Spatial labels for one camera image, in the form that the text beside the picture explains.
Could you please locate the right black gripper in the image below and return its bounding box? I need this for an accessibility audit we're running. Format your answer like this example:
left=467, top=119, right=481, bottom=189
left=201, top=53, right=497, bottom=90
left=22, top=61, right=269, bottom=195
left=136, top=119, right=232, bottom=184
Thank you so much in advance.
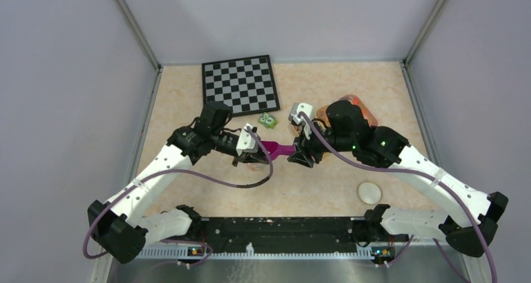
left=287, top=119, right=355, bottom=167

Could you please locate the magenta plastic scoop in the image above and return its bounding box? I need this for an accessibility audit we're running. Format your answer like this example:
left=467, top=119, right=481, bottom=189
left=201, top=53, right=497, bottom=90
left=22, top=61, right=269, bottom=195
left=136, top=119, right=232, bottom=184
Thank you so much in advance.
left=262, top=141, right=296, bottom=160

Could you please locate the clear plastic cup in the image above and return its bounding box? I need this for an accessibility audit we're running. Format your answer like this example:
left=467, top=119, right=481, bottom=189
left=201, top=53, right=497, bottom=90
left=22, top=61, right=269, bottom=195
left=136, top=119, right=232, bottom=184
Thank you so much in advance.
left=246, top=163, right=269, bottom=172

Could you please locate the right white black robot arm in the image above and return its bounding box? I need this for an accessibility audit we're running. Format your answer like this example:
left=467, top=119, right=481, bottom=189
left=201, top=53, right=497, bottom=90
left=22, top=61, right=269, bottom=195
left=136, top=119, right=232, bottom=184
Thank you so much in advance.
left=288, top=100, right=508, bottom=257

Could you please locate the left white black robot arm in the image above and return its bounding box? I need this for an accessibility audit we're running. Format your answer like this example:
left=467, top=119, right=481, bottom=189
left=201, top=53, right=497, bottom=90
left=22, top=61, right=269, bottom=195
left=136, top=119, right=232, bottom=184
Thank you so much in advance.
left=83, top=101, right=272, bottom=264

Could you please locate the tray with yellow gummy candies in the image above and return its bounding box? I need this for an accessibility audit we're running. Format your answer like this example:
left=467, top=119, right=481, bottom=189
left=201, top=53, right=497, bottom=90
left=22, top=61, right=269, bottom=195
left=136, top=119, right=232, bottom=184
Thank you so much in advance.
left=315, top=105, right=330, bottom=126

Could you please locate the tray with mixed colourful candies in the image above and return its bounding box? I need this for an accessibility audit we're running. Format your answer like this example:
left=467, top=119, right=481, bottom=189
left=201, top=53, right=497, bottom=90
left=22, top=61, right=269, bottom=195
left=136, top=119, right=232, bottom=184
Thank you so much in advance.
left=339, top=95, right=378, bottom=126

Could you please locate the green owl toy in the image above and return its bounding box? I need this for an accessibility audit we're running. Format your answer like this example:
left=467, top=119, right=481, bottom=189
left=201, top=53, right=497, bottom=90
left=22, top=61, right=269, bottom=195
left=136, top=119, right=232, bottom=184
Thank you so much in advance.
left=258, top=113, right=278, bottom=129

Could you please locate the black white chessboard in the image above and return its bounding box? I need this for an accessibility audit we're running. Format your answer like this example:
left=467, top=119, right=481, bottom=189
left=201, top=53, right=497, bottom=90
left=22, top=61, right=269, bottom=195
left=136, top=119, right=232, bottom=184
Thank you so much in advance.
left=201, top=54, right=281, bottom=116

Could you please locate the white round lid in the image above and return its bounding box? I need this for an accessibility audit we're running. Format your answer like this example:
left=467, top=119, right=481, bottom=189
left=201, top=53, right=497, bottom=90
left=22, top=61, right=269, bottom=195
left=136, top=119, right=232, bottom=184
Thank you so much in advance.
left=357, top=182, right=382, bottom=205

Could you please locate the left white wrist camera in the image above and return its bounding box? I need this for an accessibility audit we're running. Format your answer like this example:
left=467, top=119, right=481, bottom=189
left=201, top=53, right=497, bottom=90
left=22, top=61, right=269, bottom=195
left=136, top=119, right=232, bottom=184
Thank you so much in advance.
left=236, top=123, right=259, bottom=156

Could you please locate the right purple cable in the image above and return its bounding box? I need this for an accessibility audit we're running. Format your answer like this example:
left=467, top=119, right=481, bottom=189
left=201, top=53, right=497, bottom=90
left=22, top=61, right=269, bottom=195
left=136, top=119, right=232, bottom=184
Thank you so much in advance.
left=298, top=111, right=498, bottom=283

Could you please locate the purple cable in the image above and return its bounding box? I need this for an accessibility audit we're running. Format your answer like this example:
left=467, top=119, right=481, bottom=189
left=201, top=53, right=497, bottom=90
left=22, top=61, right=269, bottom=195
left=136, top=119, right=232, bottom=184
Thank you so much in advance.
left=82, top=125, right=275, bottom=269
left=298, top=111, right=498, bottom=283

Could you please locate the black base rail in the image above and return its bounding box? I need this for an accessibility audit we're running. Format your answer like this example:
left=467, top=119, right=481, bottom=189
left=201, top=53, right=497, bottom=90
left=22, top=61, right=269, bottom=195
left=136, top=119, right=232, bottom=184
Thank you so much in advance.
left=173, top=217, right=409, bottom=254

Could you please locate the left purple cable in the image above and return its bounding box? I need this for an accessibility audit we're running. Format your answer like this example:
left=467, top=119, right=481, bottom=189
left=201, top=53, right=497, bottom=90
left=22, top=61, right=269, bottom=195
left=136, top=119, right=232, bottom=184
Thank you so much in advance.
left=82, top=125, right=275, bottom=269

